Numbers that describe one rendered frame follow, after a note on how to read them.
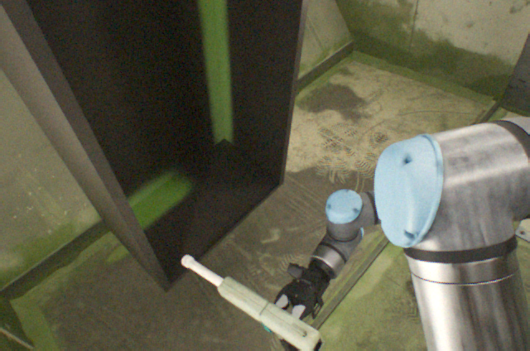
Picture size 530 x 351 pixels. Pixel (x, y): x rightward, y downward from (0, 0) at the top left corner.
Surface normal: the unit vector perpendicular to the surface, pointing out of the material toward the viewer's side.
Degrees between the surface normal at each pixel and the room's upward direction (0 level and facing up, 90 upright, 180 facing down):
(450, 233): 53
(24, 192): 57
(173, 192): 11
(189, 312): 0
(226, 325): 0
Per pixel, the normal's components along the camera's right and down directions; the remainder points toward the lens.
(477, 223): -0.05, -0.02
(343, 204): -0.21, -0.70
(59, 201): 0.52, -0.04
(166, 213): 0.03, -0.62
